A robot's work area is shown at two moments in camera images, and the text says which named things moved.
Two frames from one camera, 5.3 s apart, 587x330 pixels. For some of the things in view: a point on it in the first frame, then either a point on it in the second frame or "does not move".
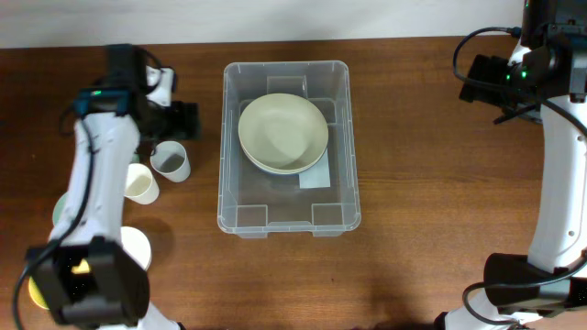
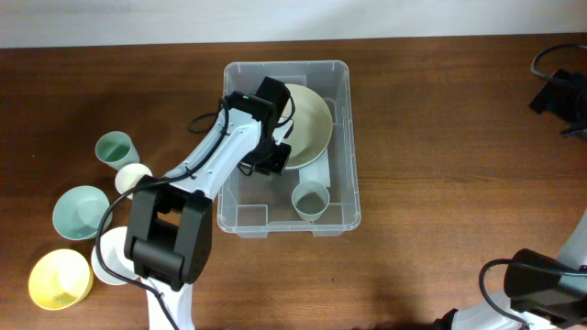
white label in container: x=316 y=176 does not move
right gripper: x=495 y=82 → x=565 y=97
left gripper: x=184 y=124 → x=277 y=164
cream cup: x=140 y=184 does not move
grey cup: x=170 y=159 → x=310 y=199
